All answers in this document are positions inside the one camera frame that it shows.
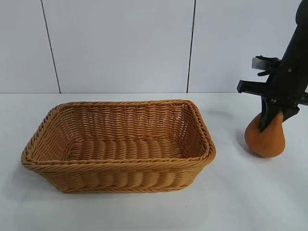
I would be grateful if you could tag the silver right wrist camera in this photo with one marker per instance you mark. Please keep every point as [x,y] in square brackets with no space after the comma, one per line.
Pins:
[258,63]

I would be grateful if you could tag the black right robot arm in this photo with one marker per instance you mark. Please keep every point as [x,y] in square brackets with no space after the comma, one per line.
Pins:
[299,29]

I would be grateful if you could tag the woven wicker basket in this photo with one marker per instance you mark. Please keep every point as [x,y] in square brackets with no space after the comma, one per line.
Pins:
[120,149]

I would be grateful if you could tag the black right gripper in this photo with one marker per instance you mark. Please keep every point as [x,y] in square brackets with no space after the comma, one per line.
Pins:
[293,81]

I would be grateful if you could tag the bumpy orange fruit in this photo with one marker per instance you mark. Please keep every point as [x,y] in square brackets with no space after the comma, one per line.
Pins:
[264,144]

